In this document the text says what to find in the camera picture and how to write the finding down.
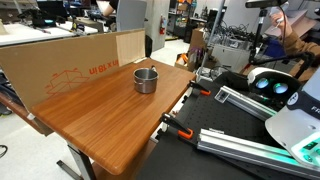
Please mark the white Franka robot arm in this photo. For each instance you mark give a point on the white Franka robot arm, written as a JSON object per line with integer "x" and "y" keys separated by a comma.
{"x": 296, "y": 130}

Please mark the aluminium profile rail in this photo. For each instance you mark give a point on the aluminium profile rail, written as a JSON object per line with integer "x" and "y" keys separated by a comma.
{"x": 243, "y": 101}
{"x": 240, "y": 146}

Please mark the black orange bar clamp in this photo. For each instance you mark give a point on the black orange bar clamp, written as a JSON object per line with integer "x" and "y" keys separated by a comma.
{"x": 176, "y": 125}
{"x": 199, "y": 87}

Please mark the person hand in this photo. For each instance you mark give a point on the person hand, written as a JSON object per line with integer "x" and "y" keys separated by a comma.
{"x": 282, "y": 25}

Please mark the bare person forearm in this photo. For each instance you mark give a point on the bare person forearm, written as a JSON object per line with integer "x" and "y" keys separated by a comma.
{"x": 108, "y": 10}

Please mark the red fire extinguisher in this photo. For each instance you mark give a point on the red fire extinguisher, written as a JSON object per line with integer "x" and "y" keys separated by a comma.
{"x": 162, "y": 25}

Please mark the black camera stand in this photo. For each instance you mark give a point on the black camera stand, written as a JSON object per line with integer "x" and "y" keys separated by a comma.
{"x": 258, "y": 33}

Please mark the large brown cardboard panel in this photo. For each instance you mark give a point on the large brown cardboard panel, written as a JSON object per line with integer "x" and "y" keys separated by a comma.
{"x": 50, "y": 60}

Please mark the white VR headset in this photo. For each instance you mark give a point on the white VR headset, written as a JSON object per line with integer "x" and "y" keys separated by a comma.
{"x": 256, "y": 73}

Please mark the black stereo camera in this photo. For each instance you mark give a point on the black stereo camera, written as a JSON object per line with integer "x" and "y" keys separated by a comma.
{"x": 263, "y": 3}

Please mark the white equipment case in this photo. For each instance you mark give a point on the white equipment case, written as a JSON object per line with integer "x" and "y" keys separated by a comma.
{"x": 230, "y": 56}

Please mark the black perforated breadboard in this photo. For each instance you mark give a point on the black perforated breadboard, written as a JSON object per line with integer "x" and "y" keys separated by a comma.
{"x": 216, "y": 116}

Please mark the grey metal table leg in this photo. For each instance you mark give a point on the grey metal table leg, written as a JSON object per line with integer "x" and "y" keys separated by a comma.
{"x": 81, "y": 163}

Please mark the small brown cardboard box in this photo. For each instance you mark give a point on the small brown cardboard box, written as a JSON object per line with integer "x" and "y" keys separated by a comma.
{"x": 198, "y": 38}

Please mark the brown sleeved forearm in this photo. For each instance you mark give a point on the brown sleeved forearm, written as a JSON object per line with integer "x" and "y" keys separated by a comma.
{"x": 300, "y": 45}

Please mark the black computer monitor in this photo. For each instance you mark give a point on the black computer monitor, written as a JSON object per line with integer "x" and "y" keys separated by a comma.
{"x": 51, "y": 8}

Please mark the silver metal pole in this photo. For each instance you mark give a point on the silver metal pole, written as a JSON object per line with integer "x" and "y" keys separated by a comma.
{"x": 213, "y": 30}

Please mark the white handheld controller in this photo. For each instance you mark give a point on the white handheld controller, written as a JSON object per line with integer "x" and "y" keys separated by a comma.
{"x": 278, "y": 10}

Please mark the long white table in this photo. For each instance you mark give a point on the long white table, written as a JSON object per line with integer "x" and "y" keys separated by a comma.
{"x": 20, "y": 33}

